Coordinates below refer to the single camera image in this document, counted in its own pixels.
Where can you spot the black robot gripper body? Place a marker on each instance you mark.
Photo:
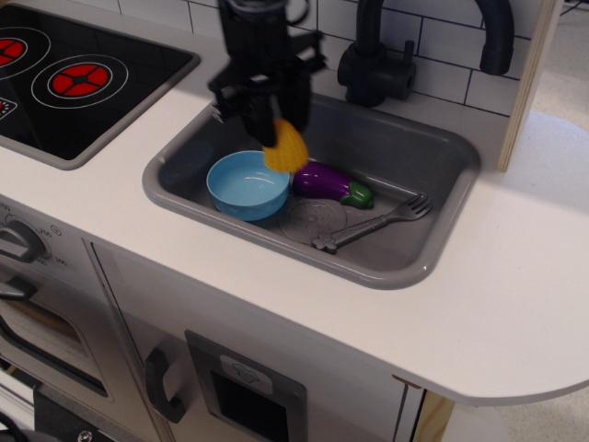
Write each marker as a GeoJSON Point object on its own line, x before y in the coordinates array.
{"type": "Point", "coordinates": [261, 52]}

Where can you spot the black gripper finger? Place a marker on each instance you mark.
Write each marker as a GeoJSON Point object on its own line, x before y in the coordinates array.
{"type": "Point", "coordinates": [257, 117]}
{"type": "Point", "coordinates": [294, 99]}

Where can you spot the yellow toy corn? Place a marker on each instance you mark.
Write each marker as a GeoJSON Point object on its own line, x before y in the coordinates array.
{"type": "Point", "coordinates": [290, 152]}

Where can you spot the light blue plastic bowl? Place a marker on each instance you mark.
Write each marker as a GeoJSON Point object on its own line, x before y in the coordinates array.
{"type": "Point", "coordinates": [242, 186]}

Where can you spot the grey toy sink basin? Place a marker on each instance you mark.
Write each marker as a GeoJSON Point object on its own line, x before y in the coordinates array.
{"type": "Point", "coordinates": [375, 204]}

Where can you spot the black toy faucet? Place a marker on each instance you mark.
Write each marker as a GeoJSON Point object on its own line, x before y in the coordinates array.
{"type": "Point", "coordinates": [371, 76]}

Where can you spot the purple toy eggplant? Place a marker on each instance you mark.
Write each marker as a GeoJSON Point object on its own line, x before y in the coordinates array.
{"type": "Point", "coordinates": [320, 181]}

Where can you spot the grey plastic toy fork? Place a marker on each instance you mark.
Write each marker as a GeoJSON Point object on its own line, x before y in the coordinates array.
{"type": "Point", "coordinates": [411, 210]}

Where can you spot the black toy stovetop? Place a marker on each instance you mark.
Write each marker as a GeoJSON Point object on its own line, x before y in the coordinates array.
{"type": "Point", "coordinates": [69, 88]}

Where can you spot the grey oven knob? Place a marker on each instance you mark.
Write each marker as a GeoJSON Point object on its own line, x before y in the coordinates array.
{"type": "Point", "coordinates": [21, 243]}

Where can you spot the grey dispenser panel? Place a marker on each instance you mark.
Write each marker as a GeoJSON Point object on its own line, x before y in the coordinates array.
{"type": "Point", "coordinates": [247, 395]}

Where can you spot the toy oven door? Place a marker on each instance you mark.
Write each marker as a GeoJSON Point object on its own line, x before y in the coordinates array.
{"type": "Point", "coordinates": [37, 318]}

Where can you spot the wooden side post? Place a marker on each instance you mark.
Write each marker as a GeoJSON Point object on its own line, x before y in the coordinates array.
{"type": "Point", "coordinates": [545, 28]}

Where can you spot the grey cabinet door handle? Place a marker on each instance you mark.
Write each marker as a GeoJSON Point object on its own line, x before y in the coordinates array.
{"type": "Point", "coordinates": [155, 368]}

